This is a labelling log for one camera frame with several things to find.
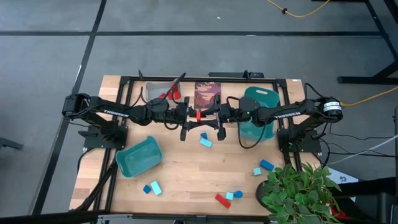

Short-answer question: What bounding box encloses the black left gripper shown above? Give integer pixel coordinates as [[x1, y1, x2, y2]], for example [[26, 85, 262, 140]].
[[169, 96, 205, 141]]

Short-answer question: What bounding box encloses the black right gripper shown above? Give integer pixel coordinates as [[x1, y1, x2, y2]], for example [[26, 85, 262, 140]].
[[201, 95, 240, 141]]

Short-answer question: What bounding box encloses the teal bin with handle holes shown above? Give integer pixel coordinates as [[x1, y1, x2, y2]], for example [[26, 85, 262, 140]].
[[238, 86, 280, 142]]

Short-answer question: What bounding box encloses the landscape art postcard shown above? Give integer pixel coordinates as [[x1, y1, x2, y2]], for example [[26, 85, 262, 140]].
[[193, 81, 222, 118]]

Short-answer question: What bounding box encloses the black bar device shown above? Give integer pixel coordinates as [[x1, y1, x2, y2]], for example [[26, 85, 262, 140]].
[[208, 70, 265, 79]]

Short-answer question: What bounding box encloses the light grey plastic bin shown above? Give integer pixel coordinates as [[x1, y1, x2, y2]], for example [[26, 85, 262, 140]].
[[145, 80, 182, 105]]

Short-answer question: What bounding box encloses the teal plastic tub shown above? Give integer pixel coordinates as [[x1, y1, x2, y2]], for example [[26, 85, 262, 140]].
[[115, 136, 164, 179]]

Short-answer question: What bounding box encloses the dark blue rectangular block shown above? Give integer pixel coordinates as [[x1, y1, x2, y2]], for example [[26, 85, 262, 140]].
[[259, 159, 275, 172]]

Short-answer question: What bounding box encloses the black plant pot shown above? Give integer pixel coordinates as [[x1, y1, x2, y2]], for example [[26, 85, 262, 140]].
[[255, 180, 271, 207]]

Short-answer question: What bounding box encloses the artificial green plant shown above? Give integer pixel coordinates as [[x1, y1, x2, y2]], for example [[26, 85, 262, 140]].
[[259, 162, 343, 224]]

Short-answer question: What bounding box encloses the white printed paper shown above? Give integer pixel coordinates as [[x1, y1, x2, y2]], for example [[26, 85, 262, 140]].
[[328, 167, 359, 185]]

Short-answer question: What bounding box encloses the black stand leg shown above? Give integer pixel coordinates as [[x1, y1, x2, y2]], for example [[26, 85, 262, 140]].
[[338, 0, 398, 85]]

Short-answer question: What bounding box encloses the grey furniture foot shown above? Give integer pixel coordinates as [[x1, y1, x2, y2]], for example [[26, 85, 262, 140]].
[[0, 136, 24, 151]]

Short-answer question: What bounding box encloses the black equipment box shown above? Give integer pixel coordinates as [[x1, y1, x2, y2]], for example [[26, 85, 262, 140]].
[[340, 177, 398, 224]]

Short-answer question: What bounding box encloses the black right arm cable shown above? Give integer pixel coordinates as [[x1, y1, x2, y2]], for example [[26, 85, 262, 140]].
[[226, 82, 324, 149]]

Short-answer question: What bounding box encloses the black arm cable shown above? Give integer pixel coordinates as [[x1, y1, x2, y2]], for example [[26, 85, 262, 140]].
[[136, 70, 187, 131], [226, 82, 324, 149]]

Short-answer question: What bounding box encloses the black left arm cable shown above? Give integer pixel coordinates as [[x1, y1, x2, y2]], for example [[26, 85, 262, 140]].
[[136, 70, 187, 131]]

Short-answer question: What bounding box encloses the yellow cable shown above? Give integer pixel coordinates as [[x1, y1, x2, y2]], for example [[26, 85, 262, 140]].
[[265, 0, 331, 18], [340, 86, 398, 107]]

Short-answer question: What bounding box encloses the black floor cable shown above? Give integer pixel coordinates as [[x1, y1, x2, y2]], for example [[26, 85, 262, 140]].
[[320, 129, 398, 158]]

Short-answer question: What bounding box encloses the white cable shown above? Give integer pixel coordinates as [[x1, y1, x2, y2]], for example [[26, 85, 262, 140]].
[[326, 135, 398, 166]]

